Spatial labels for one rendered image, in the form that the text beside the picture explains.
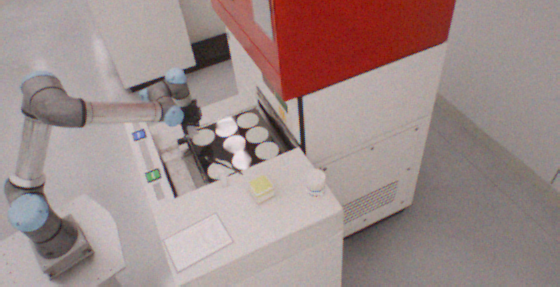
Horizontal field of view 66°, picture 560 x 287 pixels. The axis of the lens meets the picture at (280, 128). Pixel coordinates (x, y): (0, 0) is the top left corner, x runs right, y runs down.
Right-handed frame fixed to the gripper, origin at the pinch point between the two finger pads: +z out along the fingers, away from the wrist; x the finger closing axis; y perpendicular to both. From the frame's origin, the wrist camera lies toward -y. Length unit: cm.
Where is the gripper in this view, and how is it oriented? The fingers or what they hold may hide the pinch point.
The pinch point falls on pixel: (189, 135)
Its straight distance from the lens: 197.2
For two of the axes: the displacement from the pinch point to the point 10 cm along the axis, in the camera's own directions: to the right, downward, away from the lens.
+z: 0.8, 7.1, 7.0
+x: 0.2, -7.1, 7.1
